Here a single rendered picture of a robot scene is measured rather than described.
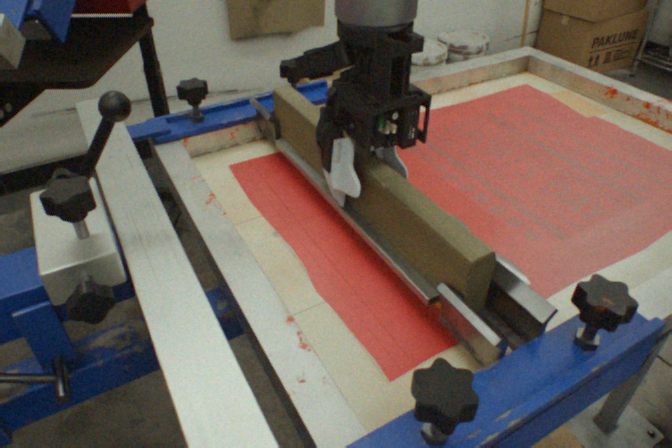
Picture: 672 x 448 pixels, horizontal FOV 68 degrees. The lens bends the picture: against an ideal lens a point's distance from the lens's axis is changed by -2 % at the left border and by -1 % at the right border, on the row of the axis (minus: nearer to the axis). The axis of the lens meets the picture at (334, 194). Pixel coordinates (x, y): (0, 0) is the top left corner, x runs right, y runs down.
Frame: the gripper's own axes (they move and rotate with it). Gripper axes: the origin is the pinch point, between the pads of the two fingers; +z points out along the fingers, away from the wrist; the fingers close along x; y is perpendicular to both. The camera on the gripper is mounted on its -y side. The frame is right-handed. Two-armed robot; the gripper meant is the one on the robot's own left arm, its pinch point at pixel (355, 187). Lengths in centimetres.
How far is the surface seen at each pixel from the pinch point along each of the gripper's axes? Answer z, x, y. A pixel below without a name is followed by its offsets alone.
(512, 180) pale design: 5.1, 24.0, 3.0
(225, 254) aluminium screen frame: 1.9, -16.9, 1.6
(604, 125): 5, 50, -1
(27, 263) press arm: -3.1, -33.9, -0.3
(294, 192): 5.4, -3.6, -9.4
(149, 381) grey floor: 102, -30, -64
